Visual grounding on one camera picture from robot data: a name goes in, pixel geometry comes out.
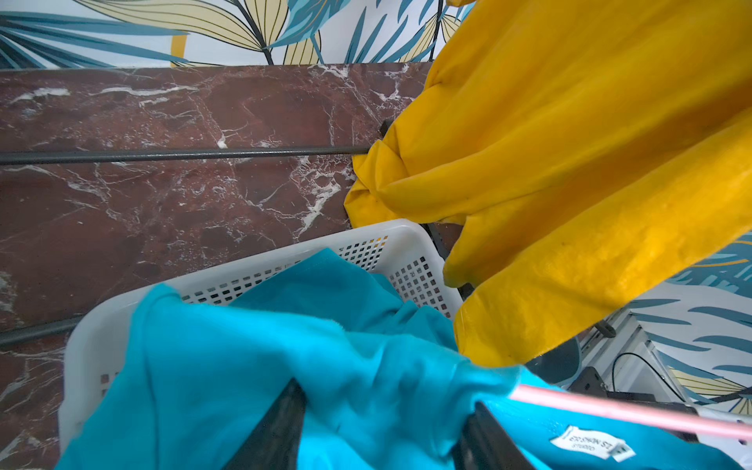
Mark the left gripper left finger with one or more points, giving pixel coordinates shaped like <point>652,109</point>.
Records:
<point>275,441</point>

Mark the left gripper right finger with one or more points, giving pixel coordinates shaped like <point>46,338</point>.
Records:
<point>484,445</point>

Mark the turquoise printed t-shirt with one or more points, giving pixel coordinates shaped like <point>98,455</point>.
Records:
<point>385,387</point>

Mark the pink wire hanger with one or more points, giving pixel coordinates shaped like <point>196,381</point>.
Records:
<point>627,412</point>

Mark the yellow t-shirt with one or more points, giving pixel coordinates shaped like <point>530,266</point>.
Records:
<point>589,150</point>

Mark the dark teal plastic tray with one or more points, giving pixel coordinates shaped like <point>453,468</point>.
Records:
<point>560,366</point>

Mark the grey perforated plastic basket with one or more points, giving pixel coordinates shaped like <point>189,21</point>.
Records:
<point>402,251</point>

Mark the black clothes rack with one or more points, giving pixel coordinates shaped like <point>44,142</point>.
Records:
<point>26,160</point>

